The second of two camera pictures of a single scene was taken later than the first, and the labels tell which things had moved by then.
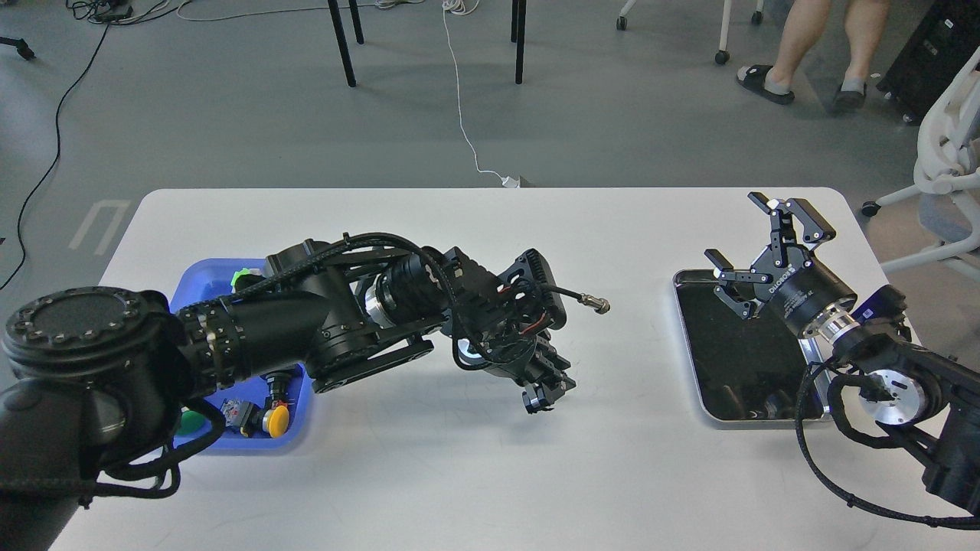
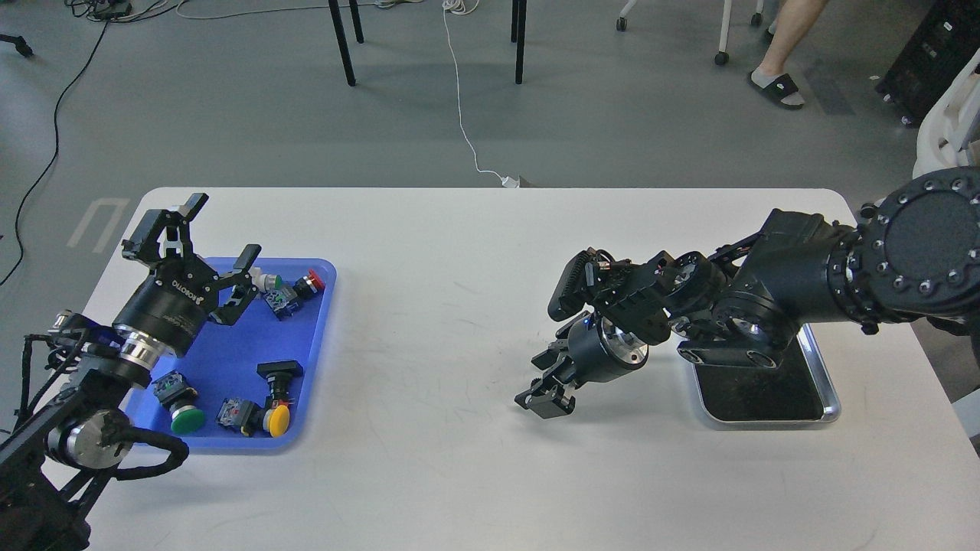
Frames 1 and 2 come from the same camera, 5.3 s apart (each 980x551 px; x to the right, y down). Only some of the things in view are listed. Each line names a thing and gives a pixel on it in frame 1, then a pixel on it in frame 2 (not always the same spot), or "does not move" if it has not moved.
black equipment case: x=943 y=41 does not move
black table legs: x=517 y=34 does not move
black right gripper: x=785 y=278 -> x=596 y=352
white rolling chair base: x=723 y=55 does not move
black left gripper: x=509 y=349 -> x=172 y=304
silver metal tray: x=747 y=373 does not move
